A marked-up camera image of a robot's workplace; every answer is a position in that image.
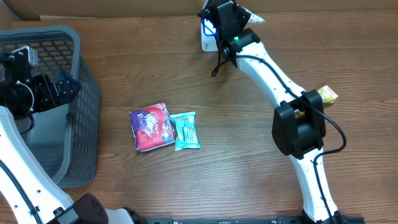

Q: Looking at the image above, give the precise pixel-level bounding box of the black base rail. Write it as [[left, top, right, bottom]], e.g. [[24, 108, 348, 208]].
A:
[[142, 215, 365, 224]]

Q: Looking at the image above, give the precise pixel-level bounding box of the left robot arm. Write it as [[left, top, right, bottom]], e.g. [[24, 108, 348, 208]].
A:
[[1, 106, 139, 224]]

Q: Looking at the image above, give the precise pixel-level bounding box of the white conditioner tube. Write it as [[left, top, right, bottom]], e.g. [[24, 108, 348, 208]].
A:
[[243, 7, 266, 24]]

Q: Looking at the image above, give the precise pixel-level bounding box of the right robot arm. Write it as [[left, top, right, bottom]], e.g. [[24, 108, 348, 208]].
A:
[[198, 1, 344, 223]]

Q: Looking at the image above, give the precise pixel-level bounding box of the green juice carton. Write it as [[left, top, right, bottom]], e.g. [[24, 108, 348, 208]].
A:
[[317, 85, 338, 104]]

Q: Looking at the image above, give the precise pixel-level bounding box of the cardboard backboard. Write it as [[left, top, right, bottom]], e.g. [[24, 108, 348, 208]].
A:
[[3, 0, 397, 20]]

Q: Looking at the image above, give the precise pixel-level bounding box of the grey plastic basket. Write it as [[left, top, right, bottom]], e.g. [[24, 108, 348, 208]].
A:
[[1, 26, 101, 188]]

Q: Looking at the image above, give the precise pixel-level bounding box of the teal wet wipes pack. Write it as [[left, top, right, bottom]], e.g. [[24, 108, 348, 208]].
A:
[[170, 111, 201, 151]]

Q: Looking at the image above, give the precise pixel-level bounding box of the red purple pad pack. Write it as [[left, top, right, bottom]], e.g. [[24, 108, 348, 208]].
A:
[[129, 103, 175, 152]]

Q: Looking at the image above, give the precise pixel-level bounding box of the white barcode scanner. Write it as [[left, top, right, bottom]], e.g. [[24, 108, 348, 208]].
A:
[[200, 19, 218, 52]]

